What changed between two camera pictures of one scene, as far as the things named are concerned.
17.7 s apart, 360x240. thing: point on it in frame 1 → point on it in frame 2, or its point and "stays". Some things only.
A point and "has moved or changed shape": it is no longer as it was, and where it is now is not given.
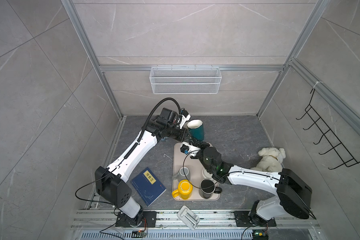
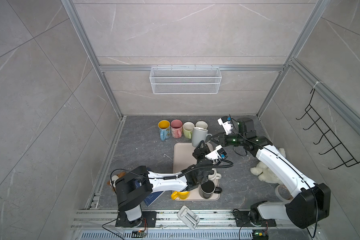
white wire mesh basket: (185, 80) stays
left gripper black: (182, 137) → (201, 153)
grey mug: (183, 173) has moved or changed shape
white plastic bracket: (188, 217) stays
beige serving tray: (181, 159) stays
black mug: (208, 188) stays
